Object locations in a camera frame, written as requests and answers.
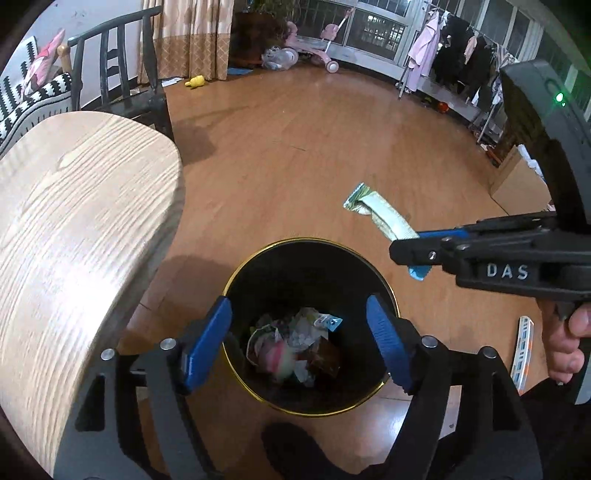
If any green white wrapper strip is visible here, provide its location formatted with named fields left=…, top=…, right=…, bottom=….
left=342, top=182, right=420, bottom=242

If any trash heap inside bin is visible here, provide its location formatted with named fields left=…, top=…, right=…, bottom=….
left=245, top=307, right=342, bottom=387

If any black gold-rimmed trash bin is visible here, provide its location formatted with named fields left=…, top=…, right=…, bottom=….
left=223, top=238, right=399, bottom=417

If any person's right hand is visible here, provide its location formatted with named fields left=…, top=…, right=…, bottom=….
left=537, top=300, right=590, bottom=384

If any cardboard box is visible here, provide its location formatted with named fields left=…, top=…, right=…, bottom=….
left=490, top=144, right=551, bottom=215

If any clothes drying rack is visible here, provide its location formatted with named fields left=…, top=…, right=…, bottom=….
left=396, top=1, right=516, bottom=143

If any pink hanging garment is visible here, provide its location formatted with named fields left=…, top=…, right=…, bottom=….
left=406, top=10, right=441, bottom=92

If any pink kids tricycle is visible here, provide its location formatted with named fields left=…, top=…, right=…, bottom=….
left=262, top=7, right=355, bottom=74

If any black wooden chair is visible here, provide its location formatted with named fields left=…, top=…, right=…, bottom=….
left=64, top=6, right=174, bottom=139

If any yellow toy on floor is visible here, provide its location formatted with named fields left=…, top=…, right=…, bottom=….
left=184, top=75, right=206, bottom=89

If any potted dark plant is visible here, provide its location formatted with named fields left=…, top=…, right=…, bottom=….
left=228, top=0, right=300, bottom=69

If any sofa with striped blanket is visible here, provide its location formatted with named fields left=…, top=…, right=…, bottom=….
left=1, top=36, right=71, bottom=156

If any beige patterned curtain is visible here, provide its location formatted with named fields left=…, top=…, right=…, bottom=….
left=141, top=0, right=235, bottom=81

